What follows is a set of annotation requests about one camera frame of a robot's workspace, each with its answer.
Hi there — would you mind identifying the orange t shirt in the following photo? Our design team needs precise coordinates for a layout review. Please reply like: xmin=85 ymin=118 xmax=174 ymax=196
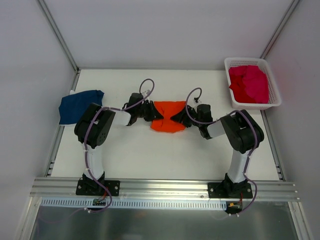
xmin=150 ymin=101 xmax=186 ymax=134

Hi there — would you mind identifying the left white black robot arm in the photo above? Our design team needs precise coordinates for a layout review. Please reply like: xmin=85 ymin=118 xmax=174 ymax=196
xmin=74 ymin=91 xmax=164 ymax=197

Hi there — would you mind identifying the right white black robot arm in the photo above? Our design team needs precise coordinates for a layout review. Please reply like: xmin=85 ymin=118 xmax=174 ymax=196
xmin=170 ymin=103 xmax=265 ymax=198

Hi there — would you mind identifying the red t shirt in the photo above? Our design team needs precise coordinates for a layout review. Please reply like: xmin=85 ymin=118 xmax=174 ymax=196
xmin=229 ymin=74 xmax=256 ymax=104

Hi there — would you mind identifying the pink t shirt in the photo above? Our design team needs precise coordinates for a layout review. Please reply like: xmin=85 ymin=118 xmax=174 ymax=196
xmin=228 ymin=65 xmax=269 ymax=104

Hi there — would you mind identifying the white plastic basket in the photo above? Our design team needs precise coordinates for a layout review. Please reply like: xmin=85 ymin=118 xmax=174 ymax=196
xmin=224 ymin=57 xmax=282 ymax=110

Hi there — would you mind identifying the folded blue t shirt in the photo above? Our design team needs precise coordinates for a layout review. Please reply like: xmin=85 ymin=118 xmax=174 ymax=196
xmin=58 ymin=90 xmax=105 ymax=126

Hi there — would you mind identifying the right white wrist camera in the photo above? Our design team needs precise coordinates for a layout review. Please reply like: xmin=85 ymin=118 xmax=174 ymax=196
xmin=193 ymin=98 xmax=202 ymax=106

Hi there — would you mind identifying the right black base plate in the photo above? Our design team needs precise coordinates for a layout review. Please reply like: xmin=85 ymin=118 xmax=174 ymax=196
xmin=207 ymin=182 xmax=253 ymax=199

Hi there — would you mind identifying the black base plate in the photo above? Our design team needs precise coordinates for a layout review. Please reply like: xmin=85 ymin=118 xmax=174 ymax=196
xmin=207 ymin=182 xmax=253 ymax=199
xmin=75 ymin=178 xmax=120 ymax=197

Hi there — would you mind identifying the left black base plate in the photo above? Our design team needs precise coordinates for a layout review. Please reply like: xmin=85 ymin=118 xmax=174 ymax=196
xmin=75 ymin=178 xmax=120 ymax=197

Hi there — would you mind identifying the aluminium mounting rail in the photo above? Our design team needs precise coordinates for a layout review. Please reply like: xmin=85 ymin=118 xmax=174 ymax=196
xmin=29 ymin=177 xmax=301 ymax=202

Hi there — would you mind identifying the white slotted cable duct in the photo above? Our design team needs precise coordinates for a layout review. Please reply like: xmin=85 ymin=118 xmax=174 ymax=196
xmin=40 ymin=197 xmax=227 ymax=211

